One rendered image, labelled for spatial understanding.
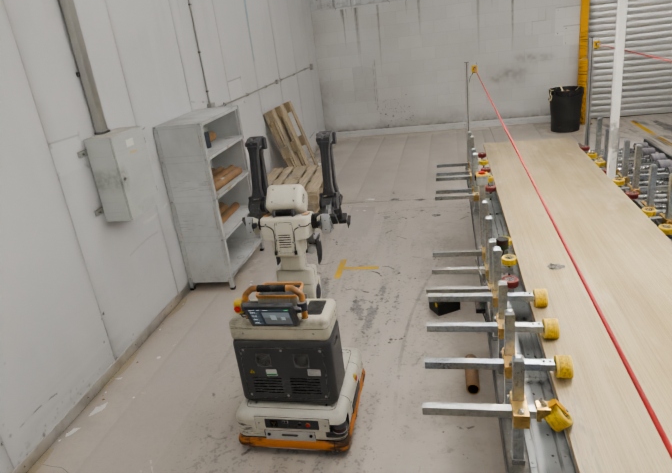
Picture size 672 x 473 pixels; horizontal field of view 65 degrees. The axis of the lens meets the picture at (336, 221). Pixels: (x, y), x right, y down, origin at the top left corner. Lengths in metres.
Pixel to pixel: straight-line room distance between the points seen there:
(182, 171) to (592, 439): 3.76
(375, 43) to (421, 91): 1.25
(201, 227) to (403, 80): 6.52
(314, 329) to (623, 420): 1.42
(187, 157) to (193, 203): 0.41
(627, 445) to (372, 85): 9.25
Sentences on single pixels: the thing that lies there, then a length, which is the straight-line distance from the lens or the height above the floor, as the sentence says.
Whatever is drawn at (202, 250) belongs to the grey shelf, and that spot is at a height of 0.41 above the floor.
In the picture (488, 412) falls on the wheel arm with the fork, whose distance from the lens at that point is 1.91.
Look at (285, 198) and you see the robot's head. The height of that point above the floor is 1.33.
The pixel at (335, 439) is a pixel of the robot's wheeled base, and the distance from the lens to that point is 3.04.
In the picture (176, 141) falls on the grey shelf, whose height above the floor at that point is 1.42.
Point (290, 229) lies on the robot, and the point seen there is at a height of 1.17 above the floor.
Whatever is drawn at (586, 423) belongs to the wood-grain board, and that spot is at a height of 0.90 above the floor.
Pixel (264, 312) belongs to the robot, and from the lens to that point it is 2.68.
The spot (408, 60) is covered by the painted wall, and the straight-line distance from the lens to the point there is 10.48.
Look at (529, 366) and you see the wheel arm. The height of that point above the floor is 0.95.
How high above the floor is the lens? 2.20
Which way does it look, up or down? 20 degrees down
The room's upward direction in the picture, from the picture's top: 7 degrees counter-clockwise
